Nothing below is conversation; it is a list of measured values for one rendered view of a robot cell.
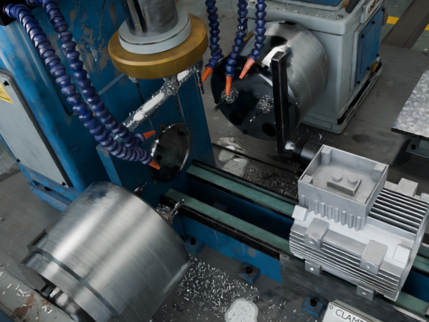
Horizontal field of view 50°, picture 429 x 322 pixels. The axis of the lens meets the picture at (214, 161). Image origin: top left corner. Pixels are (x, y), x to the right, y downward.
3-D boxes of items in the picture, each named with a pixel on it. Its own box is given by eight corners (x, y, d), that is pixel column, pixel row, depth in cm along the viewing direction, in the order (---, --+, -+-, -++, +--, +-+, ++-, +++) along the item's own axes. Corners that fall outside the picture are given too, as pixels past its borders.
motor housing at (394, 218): (289, 271, 91) (285, 211, 78) (329, 204, 101) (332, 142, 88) (389, 319, 81) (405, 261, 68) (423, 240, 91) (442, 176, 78)
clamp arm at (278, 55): (274, 153, 104) (267, 57, 86) (280, 144, 106) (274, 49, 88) (288, 157, 103) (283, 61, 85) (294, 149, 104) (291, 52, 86)
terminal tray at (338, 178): (297, 208, 82) (296, 181, 77) (322, 169, 88) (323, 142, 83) (362, 234, 77) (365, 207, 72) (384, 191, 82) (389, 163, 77)
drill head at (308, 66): (199, 145, 122) (180, 66, 104) (274, 63, 143) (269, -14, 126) (282, 176, 110) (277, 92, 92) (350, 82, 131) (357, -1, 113)
